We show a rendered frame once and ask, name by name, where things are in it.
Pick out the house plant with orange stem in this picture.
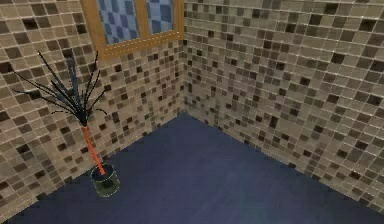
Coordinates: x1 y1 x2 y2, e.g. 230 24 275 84
12 50 109 177

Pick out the dark green plant pot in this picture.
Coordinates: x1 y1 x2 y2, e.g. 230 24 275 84
89 162 121 198

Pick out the wooden framed window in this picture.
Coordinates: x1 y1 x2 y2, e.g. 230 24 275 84
80 0 185 61

